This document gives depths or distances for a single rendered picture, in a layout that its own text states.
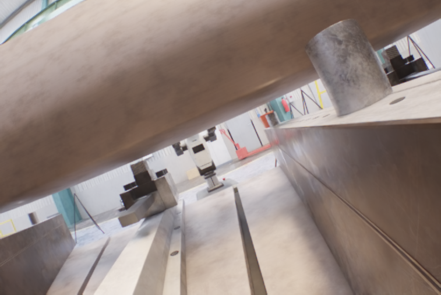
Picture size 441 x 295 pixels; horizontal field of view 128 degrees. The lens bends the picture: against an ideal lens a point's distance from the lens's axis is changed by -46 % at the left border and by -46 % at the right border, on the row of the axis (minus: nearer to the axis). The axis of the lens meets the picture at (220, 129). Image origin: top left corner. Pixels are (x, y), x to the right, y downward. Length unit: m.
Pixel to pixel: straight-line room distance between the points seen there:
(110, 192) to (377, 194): 8.80
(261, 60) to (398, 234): 0.72
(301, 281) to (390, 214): 0.43
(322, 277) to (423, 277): 0.41
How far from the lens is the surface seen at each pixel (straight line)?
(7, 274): 1.14
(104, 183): 8.92
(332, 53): 0.23
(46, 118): 1.03
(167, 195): 1.33
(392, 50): 1.65
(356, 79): 0.22
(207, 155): 2.31
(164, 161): 7.98
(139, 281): 0.61
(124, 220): 0.91
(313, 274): 0.57
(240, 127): 8.12
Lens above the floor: 0.71
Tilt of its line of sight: 4 degrees up
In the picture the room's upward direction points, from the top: 24 degrees counter-clockwise
